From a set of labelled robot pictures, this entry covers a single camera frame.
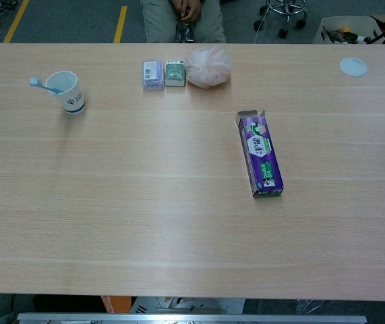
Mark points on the purple toothpaste box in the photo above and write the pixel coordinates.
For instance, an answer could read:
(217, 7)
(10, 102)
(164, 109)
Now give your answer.
(261, 155)

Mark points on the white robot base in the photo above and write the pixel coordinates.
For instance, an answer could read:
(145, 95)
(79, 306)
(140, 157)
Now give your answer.
(192, 304)

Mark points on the green soap box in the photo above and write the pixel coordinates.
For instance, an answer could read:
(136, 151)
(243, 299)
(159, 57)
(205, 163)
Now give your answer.
(175, 73)

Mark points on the lavender soap box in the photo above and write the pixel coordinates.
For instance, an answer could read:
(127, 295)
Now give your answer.
(152, 74)

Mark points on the orange box under table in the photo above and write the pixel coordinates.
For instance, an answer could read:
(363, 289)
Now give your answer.
(116, 303)

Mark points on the pink mesh bath sponge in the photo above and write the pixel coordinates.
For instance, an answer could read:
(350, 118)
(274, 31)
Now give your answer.
(207, 67)

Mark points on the white paper cup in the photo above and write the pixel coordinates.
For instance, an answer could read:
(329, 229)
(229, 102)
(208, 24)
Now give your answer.
(68, 94)

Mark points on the seated person in khaki trousers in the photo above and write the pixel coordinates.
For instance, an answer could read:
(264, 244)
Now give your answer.
(165, 20)

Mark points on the blue toothbrush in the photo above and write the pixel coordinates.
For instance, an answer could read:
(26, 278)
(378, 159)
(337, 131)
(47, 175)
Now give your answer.
(45, 86)

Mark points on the chrome office stool base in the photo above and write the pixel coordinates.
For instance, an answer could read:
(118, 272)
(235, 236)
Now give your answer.
(285, 15)

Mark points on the beige bin with clutter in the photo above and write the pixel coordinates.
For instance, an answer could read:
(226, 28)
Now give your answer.
(344, 30)

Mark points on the aluminium extrusion rail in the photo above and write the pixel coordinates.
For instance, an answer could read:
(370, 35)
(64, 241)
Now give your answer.
(192, 318)

